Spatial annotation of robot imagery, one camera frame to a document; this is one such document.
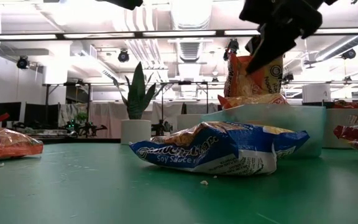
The green snake plant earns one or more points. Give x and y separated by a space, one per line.
138 96

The black background workstation frame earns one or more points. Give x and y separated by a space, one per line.
47 102

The white cabinet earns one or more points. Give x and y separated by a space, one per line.
316 93

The teal translucent storage bin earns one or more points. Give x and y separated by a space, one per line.
303 130

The small black tabletop robot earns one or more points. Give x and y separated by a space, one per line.
87 128

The black ceiling spotlight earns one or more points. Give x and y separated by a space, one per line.
288 77
232 46
23 62
123 56

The black overhead crossbar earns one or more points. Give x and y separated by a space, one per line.
104 35

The green table mat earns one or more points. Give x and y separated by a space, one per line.
104 202

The white plant pot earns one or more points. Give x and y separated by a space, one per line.
135 132

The orange chicken ramen pack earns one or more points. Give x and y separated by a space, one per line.
253 100
2 143
244 84

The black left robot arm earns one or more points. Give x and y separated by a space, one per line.
123 3

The black background monitor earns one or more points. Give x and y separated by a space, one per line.
9 112
40 113

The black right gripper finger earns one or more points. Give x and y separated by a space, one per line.
272 49
252 45

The blue soy sauce ramen pack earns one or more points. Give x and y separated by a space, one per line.
213 152

